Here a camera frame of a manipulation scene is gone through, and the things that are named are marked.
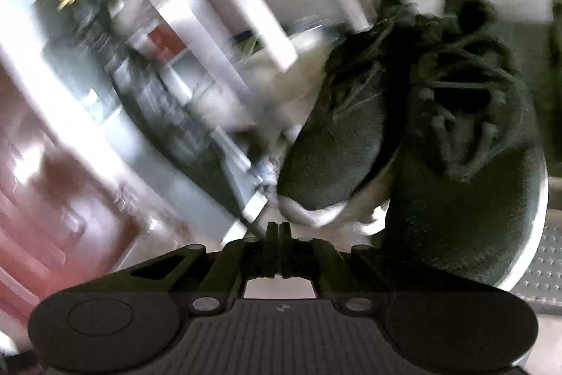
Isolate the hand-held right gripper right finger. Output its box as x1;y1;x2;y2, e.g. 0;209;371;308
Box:
280;222;388;312

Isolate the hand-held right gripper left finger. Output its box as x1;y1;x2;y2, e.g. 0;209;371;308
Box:
131;222;281;315

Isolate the red box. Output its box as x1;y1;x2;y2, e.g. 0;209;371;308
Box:
147;26;190;66

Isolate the black sneaker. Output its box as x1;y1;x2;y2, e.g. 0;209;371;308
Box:
276;0;422;226
382;0;549;292

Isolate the red brown door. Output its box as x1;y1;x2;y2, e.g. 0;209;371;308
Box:
0;63;150;314

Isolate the perforated metal shoe rack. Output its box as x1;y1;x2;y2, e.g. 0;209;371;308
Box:
501;164;562;308

